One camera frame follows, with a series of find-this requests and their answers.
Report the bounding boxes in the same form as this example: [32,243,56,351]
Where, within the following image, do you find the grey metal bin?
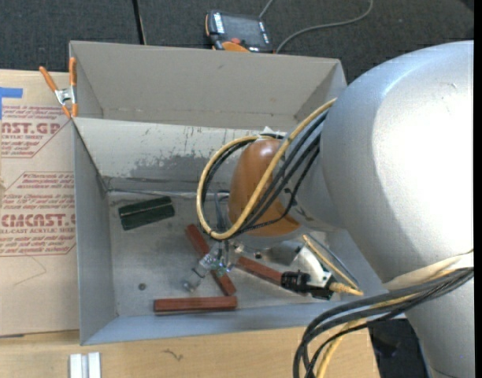
[69,40,388,347]

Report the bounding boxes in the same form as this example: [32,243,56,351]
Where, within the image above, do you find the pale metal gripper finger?
[192,249,221,278]
[181,270,206,293]

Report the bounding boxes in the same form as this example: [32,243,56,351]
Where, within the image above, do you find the black cylinder on white bracket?
[279,243,364,301]

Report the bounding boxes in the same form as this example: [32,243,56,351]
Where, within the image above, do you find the red-brown flat block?
[184,223,238,297]
[235,254,284,286]
[153,295,239,314]

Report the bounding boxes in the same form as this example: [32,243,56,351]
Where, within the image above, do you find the dark green flat block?
[117,195,176,232]

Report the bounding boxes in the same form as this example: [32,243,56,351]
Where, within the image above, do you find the brown cardboard board red print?
[0,68,81,339]

